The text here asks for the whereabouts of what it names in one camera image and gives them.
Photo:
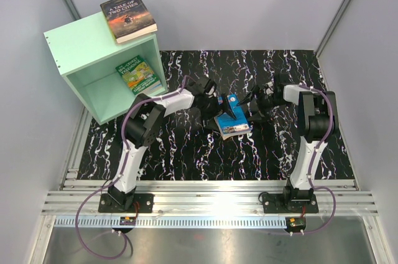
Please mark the aluminium mounting rail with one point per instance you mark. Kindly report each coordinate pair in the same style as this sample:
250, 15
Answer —
209, 198

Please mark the black marbled table mat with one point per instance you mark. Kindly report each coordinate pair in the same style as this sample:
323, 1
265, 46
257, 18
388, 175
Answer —
186, 151

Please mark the dark tale two cities book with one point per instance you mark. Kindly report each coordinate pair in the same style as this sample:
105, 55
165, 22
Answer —
127, 16

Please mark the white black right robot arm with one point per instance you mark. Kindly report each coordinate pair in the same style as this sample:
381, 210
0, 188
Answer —
317, 122

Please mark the small circuit board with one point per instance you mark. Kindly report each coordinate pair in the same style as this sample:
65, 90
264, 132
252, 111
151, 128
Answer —
296, 222
127, 221

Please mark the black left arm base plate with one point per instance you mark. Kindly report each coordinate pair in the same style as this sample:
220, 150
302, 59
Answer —
141, 203

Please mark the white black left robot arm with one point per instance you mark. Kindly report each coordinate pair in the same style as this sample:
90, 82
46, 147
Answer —
142, 125

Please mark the right small circuit board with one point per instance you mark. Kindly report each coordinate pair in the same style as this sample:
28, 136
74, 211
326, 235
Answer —
296, 222

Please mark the left small circuit board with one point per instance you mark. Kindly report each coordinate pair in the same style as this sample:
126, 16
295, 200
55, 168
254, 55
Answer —
127, 221

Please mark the lime green paperback book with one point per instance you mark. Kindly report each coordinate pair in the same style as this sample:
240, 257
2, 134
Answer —
135, 35

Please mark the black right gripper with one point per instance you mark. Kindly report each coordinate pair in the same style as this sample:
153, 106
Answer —
257, 94

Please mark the mint green open cabinet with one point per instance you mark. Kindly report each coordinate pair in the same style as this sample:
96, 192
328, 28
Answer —
87, 55

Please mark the green 104-storey treehouse book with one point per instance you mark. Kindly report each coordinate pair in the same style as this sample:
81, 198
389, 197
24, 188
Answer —
136, 71

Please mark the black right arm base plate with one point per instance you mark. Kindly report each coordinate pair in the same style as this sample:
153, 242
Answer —
278, 204

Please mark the blue cartoon cover book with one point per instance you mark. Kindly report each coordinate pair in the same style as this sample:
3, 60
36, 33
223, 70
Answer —
229, 126

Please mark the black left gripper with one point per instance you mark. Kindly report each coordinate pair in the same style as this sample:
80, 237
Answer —
209, 121

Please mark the white slotted cable duct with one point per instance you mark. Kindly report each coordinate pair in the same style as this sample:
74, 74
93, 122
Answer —
181, 222

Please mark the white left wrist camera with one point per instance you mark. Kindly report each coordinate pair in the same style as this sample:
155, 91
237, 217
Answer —
210, 88

